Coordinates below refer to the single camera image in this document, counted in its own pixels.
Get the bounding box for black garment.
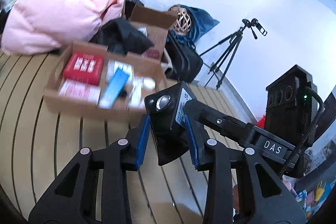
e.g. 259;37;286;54
90;18;154;56

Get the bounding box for woven rattan ball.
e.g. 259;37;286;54
168;4;196;36

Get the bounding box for dark blue cloth bag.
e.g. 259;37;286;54
181;5;220;43

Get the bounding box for black power adapter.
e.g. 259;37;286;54
144;81;196;166

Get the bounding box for red box white characters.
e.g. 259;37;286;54
63;52;104;86

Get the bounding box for open shallow cardboard tray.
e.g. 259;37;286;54
43;42;168;122

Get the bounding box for rear open cardboard box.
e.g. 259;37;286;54
129;5;178;61

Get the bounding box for person's right hand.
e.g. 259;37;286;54
232;184;240;213

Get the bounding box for black camera tripod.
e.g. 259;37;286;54
199;27;245;90

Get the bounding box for black backpack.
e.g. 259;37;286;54
165;30;203;83

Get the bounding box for blue white tube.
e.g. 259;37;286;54
98;69;129;109

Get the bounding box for red bucket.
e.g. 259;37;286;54
256;115;266;128

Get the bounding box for pink puffy duvet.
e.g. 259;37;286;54
1;0;125;55

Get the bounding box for small white round jar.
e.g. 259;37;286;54
143;77;156;90

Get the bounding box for pink white wallet booklet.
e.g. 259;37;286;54
58;80;101;105

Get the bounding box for clear plastic bottle white label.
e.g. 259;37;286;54
105;60;134;83

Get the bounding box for white spray bottle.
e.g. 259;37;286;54
128;77;145;109

